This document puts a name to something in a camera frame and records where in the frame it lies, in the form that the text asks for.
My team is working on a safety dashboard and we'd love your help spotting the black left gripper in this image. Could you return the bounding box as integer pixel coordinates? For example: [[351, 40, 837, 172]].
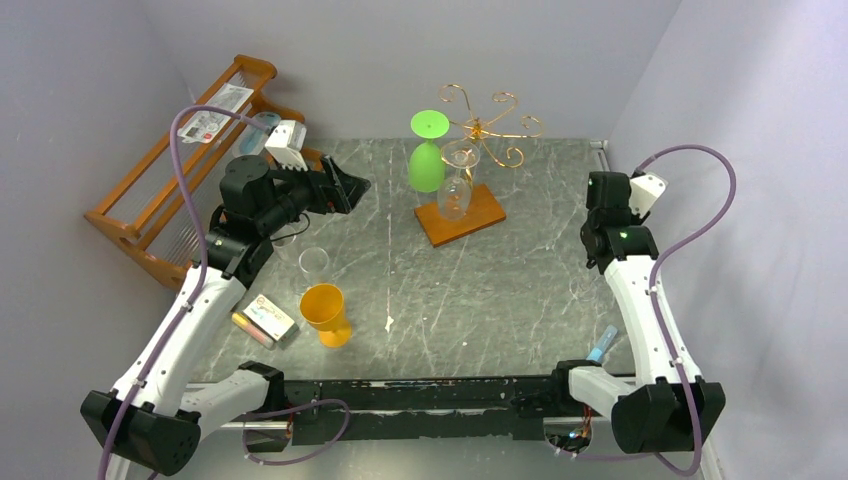
[[261, 154, 371, 236]]

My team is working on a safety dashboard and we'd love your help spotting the green plastic wine glass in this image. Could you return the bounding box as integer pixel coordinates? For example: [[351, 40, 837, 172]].
[[408, 109, 450, 193]]

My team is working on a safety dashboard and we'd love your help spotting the clear wine glass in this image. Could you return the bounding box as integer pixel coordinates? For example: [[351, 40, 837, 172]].
[[437, 140, 481, 221]]

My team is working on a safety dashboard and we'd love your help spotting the orange plastic wine glass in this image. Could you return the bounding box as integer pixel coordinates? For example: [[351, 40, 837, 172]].
[[299, 283, 352, 348]]

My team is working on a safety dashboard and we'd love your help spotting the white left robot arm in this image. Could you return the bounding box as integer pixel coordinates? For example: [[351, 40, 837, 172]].
[[80, 155, 371, 479]]

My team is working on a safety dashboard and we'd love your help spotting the orange wooden shelf rack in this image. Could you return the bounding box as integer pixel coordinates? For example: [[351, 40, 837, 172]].
[[84, 55, 304, 290]]

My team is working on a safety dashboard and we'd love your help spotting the clear glass tumbler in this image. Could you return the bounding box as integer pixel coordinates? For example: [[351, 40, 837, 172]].
[[298, 247, 330, 283]]

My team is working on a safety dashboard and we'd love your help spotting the small clear glass cup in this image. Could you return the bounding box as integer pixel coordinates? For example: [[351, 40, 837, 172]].
[[271, 225, 299, 262]]

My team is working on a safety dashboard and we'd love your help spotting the blue white blister pack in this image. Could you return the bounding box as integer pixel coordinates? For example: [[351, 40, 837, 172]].
[[230, 111, 282, 158]]

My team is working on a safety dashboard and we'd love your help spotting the small printed cardboard box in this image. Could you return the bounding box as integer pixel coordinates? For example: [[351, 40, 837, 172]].
[[231, 294, 299, 350]]

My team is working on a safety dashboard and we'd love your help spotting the white printed package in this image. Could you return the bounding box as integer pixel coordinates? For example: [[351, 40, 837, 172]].
[[177, 83, 255, 144]]

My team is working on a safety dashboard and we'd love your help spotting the light blue tape piece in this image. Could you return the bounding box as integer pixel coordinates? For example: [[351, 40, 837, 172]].
[[586, 325, 618, 363]]

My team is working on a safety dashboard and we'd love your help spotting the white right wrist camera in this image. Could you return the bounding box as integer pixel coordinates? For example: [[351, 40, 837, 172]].
[[629, 172, 668, 221]]

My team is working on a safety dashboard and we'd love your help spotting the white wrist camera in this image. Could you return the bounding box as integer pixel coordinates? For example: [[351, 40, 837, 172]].
[[264, 120, 308, 171], [629, 172, 668, 221]]

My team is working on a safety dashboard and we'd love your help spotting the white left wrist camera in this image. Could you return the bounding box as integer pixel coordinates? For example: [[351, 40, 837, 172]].
[[264, 120, 308, 171]]

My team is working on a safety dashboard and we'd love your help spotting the gold wire wine glass rack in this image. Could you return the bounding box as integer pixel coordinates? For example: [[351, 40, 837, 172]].
[[407, 84, 544, 248]]

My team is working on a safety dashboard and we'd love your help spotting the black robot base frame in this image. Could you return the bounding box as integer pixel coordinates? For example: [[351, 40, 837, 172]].
[[242, 369, 597, 445]]

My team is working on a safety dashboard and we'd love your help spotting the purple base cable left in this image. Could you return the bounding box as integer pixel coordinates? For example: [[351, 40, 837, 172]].
[[239, 398, 350, 466]]

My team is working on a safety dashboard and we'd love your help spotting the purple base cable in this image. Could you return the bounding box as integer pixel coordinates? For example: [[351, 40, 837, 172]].
[[239, 398, 350, 466], [555, 423, 664, 464]]

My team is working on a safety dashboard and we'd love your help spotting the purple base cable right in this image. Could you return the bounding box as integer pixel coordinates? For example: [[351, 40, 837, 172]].
[[555, 423, 664, 464]]

